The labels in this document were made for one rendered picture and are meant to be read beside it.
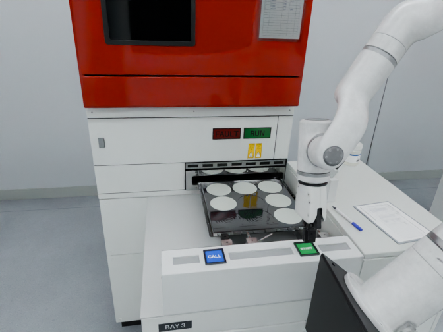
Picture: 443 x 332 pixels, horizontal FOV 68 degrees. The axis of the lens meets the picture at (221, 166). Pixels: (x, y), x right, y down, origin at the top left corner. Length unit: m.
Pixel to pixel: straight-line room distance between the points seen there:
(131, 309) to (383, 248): 1.28
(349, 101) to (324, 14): 2.26
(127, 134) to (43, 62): 1.65
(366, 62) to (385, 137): 2.80
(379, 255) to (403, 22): 0.60
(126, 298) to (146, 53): 1.18
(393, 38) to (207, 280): 0.73
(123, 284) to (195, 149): 0.78
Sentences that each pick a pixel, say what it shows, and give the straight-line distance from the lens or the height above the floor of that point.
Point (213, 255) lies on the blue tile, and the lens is 0.92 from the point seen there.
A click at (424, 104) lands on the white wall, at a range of 3.78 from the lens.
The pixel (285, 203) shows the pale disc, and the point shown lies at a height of 0.90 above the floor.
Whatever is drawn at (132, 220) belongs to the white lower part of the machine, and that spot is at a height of 0.70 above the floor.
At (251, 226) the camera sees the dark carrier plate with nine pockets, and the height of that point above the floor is 0.90.
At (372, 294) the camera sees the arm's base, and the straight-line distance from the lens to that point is 0.79.
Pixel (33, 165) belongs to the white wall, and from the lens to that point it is 3.20.
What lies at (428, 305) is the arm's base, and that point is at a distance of 0.78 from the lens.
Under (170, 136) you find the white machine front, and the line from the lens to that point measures 1.34.
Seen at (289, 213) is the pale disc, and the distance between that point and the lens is 1.23.
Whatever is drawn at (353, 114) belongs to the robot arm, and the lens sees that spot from 0.80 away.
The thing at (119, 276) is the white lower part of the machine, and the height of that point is 0.39.
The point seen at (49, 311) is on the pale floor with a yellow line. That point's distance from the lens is 2.23.
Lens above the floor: 1.56
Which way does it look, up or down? 25 degrees down
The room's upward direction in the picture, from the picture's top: 2 degrees clockwise
